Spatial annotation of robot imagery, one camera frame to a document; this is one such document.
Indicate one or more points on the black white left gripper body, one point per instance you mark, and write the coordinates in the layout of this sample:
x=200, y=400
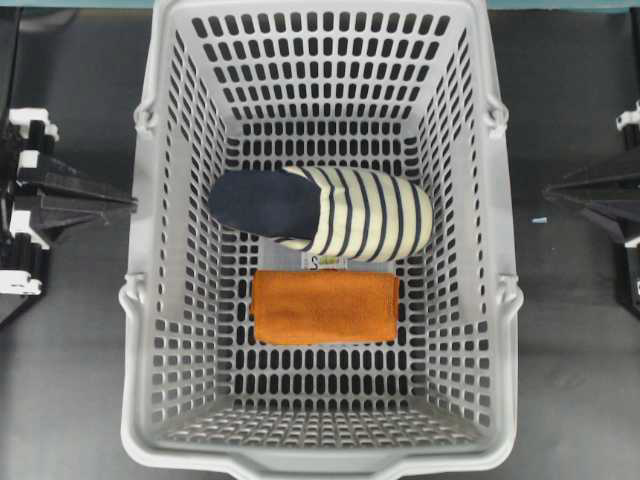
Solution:
x=26, y=133

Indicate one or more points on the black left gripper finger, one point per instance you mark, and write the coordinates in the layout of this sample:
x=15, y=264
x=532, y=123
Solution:
x=55, y=225
x=62, y=187

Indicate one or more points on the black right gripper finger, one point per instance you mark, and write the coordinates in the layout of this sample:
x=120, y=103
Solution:
x=621, y=227
x=596, y=182

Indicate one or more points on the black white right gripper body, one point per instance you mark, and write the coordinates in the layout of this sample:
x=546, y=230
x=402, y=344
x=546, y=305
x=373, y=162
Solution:
x=627, y=124

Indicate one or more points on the grey plastic shopping basket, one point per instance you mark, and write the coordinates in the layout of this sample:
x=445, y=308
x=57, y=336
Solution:
x=405, y=88

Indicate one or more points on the folded orange cloth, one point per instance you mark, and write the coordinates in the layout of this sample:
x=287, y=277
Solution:
x=324, y=307

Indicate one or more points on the small label sticker in basket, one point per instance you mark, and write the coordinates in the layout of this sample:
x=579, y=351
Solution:
x=317, y=262

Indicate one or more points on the navy striped cream slipper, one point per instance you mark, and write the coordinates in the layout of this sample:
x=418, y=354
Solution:
x=351, y=213

